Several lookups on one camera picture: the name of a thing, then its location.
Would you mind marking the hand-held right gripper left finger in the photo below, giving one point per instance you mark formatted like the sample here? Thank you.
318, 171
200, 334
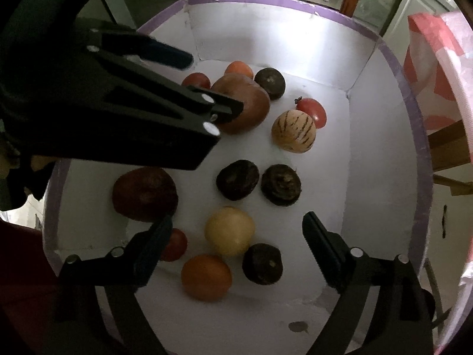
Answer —
153, 251

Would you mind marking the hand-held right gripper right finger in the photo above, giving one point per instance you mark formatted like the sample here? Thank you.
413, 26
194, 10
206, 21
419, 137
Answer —
323, 251

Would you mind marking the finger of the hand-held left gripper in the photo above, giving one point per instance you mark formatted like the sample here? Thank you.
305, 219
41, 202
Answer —
159, 51
147, 125

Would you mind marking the red tomato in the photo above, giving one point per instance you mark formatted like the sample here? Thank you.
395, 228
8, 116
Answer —
196, 80
313, 114
176, 244

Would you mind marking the dark red apple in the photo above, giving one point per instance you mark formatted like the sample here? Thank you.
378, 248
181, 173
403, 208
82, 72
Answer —
145, 193

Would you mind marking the orange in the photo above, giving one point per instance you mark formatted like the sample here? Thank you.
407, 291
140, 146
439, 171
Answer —
206, 277

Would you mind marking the dark water chestnut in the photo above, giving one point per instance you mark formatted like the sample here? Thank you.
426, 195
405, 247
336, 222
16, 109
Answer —
237, 179
270, 82
262, 263
281, 184

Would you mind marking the yellow round fruit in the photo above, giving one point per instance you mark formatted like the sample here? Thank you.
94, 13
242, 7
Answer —
230, 231

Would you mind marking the small orange tomato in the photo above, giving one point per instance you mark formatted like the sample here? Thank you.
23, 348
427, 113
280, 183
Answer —
238, 68

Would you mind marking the white box with purple rim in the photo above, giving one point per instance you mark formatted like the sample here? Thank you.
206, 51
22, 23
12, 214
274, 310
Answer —
258, 33

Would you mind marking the large orange pumpkin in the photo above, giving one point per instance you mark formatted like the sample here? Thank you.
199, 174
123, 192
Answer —
255, 107

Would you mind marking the striped yellow melon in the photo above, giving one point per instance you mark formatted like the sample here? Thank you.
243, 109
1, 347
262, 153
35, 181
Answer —
293, 131

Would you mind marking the dark grey cabinet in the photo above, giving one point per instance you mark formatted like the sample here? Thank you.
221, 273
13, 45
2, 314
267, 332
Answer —
147, 0

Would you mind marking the person's dark red clothing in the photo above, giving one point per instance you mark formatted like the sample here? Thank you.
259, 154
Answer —
22, 284

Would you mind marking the wooden stool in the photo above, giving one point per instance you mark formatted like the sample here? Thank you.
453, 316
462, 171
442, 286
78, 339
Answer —
447, 148

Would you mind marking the white cabinet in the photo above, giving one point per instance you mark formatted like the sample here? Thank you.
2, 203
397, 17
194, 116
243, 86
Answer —
406, 11

